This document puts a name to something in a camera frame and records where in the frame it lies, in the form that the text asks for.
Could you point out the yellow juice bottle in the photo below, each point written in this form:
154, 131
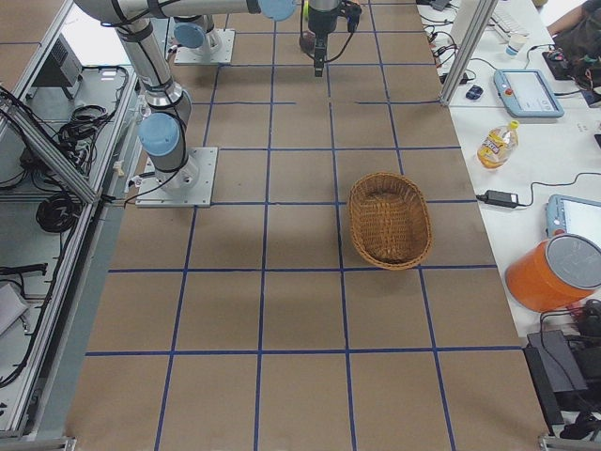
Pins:
498, 145

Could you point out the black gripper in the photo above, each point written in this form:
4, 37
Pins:
321, 22

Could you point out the dark red apple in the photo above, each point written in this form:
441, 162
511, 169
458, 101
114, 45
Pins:
307, 41

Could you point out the orange bucket with lid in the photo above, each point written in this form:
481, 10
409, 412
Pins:
557, 272

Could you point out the black power adapter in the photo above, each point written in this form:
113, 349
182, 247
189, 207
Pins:
501, 199

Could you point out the blue teach pendant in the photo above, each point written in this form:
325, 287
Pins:
526, 94
573, 215

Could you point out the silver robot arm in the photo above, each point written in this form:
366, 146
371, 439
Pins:
162, 134
275, 10

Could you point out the brown wicker basket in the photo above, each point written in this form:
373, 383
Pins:
389, 222

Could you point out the white paper cup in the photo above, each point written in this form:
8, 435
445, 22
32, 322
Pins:
515, 43

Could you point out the aluminium frame post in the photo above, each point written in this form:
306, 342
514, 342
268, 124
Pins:
470, 22

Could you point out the black electronics box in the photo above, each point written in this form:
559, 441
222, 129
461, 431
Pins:
556, 376

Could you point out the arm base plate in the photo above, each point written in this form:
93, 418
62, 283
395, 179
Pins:
192, 186
196, 46

